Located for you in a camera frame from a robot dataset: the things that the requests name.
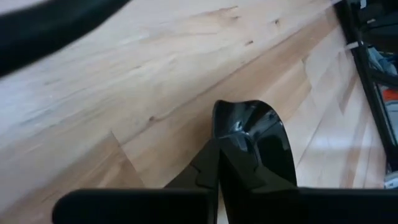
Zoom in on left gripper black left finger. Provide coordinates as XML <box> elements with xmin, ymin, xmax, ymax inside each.
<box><xmin>164</xmin><ymin>139</ymin><xmax>220</xmax><ymax>224</ymax></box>

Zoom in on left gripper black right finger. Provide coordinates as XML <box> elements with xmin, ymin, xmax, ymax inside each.
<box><xmin>219</xmin><ymin>148</ymin><xmax>297</xmax><ymax>224</ymax></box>

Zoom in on black leaf-shaped mini plate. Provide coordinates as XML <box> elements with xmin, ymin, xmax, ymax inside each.
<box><xmin>213</xmin><ymin>99</ymin><xmax>298</xmax><ymax>187</ymax></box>

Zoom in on orange grey office chair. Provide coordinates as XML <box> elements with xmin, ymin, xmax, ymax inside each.
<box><xmin>381</xmin><ymin>88</ymin><xmax>398</xmax><ymax>102</ymax></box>

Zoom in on black metal rig frame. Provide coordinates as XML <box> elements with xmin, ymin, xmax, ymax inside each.
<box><xmin>334</xmin><ymin>0</ymin><xmax>398</xmax><ymax>175</ymax></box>

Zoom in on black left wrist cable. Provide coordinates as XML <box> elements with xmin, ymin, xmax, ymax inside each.
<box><xmin>0</xmin><ymin>0</ymin><xmax>131</xmax><ymax>77</ymax></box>

